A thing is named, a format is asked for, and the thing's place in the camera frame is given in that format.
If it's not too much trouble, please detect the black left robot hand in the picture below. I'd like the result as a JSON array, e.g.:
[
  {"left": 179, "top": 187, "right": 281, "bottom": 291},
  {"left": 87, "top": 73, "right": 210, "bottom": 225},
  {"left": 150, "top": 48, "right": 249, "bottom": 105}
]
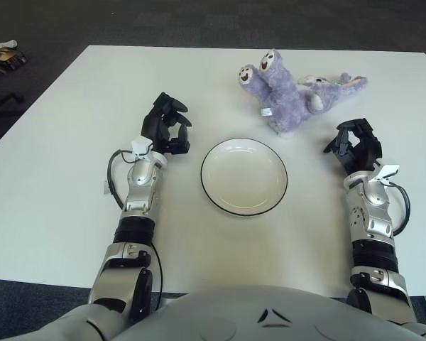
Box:
[{"left": 141, "top": 91, "right": 193, "bottom": 156}]

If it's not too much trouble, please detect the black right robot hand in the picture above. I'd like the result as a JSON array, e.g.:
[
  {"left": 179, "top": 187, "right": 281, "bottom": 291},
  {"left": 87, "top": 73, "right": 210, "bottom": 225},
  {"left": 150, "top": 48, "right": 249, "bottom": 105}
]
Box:
[{"left": 322, "top": 118, "right": 383, "bottom": 175}]

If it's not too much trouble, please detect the purple plush bunny doll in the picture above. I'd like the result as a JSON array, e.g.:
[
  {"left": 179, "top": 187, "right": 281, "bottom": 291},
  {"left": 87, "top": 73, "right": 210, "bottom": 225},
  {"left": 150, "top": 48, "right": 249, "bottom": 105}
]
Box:
[{"left": 238, "top": 49, "right": 369, "bottom": 139}]

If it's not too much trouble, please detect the white plate with black rim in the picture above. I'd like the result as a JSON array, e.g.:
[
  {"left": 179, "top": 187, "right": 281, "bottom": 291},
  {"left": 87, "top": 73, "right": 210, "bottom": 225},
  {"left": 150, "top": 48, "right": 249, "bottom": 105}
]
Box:
[{"left": 200, "top": 137, "right": 289, "bottom": 217}]

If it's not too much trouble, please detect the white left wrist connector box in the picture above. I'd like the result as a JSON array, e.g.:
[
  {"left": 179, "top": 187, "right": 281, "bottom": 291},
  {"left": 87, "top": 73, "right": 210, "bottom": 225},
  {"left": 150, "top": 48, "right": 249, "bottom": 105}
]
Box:
[{"left": 131, "top": 136, "right": 153, "bottom": 159}]

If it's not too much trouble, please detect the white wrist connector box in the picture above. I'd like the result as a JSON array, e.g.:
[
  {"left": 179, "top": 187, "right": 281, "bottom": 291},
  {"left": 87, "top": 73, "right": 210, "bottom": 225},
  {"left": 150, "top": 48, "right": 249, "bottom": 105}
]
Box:
[
  {"left": 372, "top": 164, "right": 400, "bottom": 184},
  {"left": 131, "top": 136, "right": 153, "bottom": 159}
]

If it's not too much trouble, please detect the white right wrist connector box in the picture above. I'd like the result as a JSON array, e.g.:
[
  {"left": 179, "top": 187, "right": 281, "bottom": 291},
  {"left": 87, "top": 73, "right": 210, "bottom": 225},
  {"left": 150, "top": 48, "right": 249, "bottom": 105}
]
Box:
[{"left": 372, "top": 164, "right": 400, "bottom": 184}]

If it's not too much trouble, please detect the black chair base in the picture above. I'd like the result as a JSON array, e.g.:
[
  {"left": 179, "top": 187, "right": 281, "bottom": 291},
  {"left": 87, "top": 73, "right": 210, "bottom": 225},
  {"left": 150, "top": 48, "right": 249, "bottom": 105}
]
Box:
[{"left": 0, "top": 56, "right": 26, "bottom": 125}]

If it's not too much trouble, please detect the brown box on floor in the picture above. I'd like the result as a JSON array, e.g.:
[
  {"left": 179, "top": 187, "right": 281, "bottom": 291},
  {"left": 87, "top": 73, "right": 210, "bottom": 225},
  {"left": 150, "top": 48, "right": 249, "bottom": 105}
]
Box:
[{"left": 0, "top": 48, "right": 28, "bottom": 70}]

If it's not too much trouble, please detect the grey robot torso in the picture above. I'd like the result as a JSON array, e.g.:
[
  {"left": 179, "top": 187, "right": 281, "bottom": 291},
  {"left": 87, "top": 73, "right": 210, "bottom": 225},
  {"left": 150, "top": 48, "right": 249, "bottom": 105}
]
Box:
[{"left": 49, "top": 283, "right": 426, "bottom": 341}]

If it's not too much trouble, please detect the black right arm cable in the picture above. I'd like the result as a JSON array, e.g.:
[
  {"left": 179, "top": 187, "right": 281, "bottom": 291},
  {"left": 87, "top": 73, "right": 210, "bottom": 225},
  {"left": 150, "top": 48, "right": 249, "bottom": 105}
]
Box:
[{"left": 388, "top": 180, "right": 411, "bottom": 237}]

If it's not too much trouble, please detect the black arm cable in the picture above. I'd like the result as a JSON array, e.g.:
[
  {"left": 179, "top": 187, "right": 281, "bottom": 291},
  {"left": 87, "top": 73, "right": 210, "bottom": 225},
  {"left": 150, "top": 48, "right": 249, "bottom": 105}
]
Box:
[
  {"left": 102, "top": 148, "right": 164, "bottom": 313},
  {"left": 388, "top": 180, "right": 411, "bottom": 237}
]

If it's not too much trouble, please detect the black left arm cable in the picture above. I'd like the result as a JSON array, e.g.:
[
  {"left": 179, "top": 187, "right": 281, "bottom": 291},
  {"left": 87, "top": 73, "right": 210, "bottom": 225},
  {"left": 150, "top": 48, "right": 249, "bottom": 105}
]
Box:
[{"left": 102, "top": 148, "right": 164, "bottom": 313}]

